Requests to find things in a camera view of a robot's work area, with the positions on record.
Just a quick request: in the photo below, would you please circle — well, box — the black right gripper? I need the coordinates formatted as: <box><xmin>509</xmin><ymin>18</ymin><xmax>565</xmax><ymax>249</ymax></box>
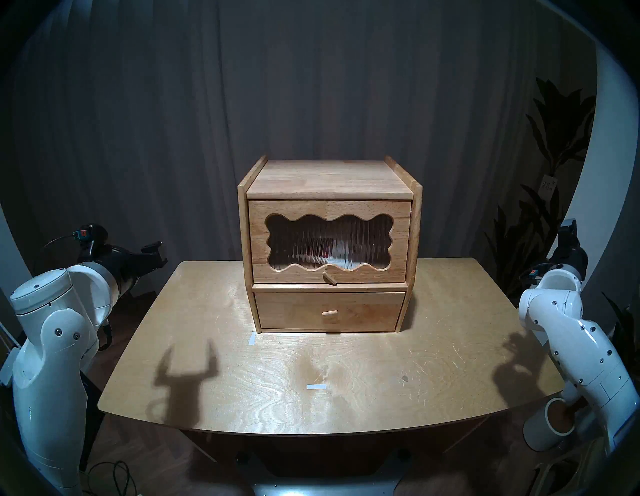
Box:
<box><xmin>548</xmin><ymin>218</ymin><xmax>590</xmax><ymax>282</ymax></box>

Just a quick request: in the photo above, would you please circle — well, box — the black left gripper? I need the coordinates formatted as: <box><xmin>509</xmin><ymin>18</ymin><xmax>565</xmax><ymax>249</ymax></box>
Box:
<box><xmin>95</xmin><ymin>241</ymin><xmax>169</xmax><ymax>295</ymax></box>

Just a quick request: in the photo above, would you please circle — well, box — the wooden sliding panel with knob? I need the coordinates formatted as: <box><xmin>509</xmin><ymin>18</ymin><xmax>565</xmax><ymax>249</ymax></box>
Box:
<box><xmin>248</xmin><ymin>200</ymin><xmax>413</xmax><ymax>287</ymax></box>

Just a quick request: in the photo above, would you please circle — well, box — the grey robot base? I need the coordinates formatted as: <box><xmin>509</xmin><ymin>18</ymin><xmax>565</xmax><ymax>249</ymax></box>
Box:
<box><xmin>250</xmin><ymin>450</ymin><xmax>406</xmax><ymax>496</ymax></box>

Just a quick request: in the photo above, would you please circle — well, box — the wooden drawer with knob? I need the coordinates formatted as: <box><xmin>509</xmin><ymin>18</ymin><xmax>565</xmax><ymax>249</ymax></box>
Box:
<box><xmin>254</xmin><ymin>291</ymin><xmax>407</xmax><ymax>332</ymax></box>

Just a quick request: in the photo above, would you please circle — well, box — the tall dark leafy plant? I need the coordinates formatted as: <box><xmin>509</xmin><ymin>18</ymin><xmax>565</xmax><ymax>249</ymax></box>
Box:
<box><xmin>485</xmin><ymin>77</ymin><xmax>598</xmax><ymax>306</ymax></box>

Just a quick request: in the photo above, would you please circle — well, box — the wooden cabinet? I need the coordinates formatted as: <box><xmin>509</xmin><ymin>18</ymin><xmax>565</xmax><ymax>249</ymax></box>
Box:
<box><xmin>237</xmin><ymin>155</ymin><xmax>424</xmax><ymax>335</ymax></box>

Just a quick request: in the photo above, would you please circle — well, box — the white box device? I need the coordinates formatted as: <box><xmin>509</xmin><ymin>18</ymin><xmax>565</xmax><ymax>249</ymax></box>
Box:
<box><xmin>0</xmin><ymin>347</ymin><xmax>18</xmax><ymax>387</ymax></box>

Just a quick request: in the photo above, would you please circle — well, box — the white round plant pot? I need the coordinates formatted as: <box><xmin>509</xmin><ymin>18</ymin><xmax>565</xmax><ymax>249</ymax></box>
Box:
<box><xmin>524</xmin><ymin>397</ymin><xmax>580</xmax><ymax>452</ymax></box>

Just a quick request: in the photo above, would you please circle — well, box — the grey curtain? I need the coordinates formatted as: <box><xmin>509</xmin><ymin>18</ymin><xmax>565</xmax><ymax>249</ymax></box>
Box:
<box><xmin>15</xmin><ymin>0</ymin><xmax>591</xmax><ymax>301</ymax></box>

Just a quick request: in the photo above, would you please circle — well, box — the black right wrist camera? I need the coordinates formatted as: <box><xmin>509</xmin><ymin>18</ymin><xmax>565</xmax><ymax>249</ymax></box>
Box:
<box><xmin>520</xmin><ymin>262</ymin><xmax>552</xmax><ymax>287</ymax></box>

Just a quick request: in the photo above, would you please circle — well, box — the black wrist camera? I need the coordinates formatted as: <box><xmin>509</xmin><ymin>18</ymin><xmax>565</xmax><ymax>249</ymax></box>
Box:
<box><xmin>520</xmin><ymin>262</ymin><xmax>552</xmax><ymax>287</ymax></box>
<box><xmin>70</xmin><ymin>223</ymin><xmax>108</xmax><ymax>256</ymax></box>

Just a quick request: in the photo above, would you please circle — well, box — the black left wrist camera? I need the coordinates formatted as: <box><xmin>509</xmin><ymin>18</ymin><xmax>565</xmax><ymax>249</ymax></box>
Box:
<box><xmin>70</xmin><ymin>223</ymin><xmax>108</xmax><ymax>256</ymax></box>

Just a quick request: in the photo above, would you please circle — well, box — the black floor cable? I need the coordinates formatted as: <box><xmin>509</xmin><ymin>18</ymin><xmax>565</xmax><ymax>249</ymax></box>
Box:
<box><xmin>87</xmin><ymin>460</ymin><xmax>136</xmax><ymax>496</ymax></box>

